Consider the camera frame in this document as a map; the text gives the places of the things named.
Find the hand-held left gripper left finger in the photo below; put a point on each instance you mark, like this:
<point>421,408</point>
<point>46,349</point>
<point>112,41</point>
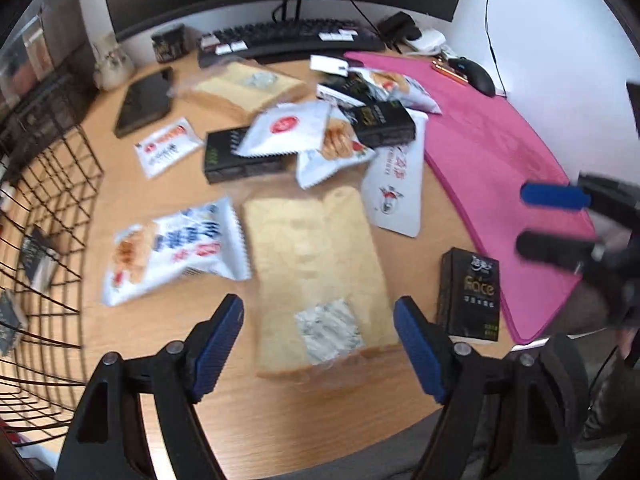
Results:
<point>220,345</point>

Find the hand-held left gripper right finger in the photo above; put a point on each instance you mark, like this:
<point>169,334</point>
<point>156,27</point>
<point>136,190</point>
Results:
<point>415,345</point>

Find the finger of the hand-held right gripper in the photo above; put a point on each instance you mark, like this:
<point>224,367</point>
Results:
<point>550,247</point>
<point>552,195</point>

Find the black tissue pack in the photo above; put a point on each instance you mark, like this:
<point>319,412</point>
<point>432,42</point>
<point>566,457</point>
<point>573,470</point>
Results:
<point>470,295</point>

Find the blue white snack packet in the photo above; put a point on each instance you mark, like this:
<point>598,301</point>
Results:
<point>185,245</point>

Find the large clear bread packet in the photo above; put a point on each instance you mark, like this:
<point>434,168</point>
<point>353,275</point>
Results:
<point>310,270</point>

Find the white pouch red print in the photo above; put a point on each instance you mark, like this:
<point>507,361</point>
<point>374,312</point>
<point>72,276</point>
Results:
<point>395,190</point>

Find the long black box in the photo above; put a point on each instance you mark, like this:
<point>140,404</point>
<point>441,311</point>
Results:
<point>222,160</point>

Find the black box gold print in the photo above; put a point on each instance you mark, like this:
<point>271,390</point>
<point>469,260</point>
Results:
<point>382,120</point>

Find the white cracker snack packet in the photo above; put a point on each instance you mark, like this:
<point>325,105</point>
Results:
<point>332,152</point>

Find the pink desk mat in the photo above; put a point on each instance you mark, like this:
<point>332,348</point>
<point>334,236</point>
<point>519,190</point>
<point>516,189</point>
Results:
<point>485,155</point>

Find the black computer mouse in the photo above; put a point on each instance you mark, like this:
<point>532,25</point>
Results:
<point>475,76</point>

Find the gold pen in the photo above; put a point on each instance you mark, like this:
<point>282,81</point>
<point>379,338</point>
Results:
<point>449,69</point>

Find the white orange snack packet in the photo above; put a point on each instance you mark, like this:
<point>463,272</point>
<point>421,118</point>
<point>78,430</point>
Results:
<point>395,85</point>

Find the white charger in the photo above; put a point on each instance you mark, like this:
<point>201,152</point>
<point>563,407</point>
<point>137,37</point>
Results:
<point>430,40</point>

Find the small black white box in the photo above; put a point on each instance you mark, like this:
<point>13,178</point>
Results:
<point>10,322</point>
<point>40,260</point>

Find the small white red packet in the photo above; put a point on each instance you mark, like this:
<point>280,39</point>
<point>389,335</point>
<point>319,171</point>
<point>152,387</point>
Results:
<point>167,146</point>

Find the white packet red circle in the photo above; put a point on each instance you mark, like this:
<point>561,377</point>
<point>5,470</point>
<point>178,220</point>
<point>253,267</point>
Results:
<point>282,127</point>

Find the black power adapter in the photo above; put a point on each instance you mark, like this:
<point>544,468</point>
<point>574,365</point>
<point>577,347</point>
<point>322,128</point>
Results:
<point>397,25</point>

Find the black phone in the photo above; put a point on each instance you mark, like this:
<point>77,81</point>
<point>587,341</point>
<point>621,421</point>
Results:
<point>144,101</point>

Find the clear sliced bread packet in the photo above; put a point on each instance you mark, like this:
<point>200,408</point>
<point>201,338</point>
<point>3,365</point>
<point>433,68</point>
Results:
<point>235,85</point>

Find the black jar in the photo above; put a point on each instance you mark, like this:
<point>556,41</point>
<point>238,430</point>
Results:
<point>170,44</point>

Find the black keyboard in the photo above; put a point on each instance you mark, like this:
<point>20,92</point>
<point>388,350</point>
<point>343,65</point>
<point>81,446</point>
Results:
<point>290,35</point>

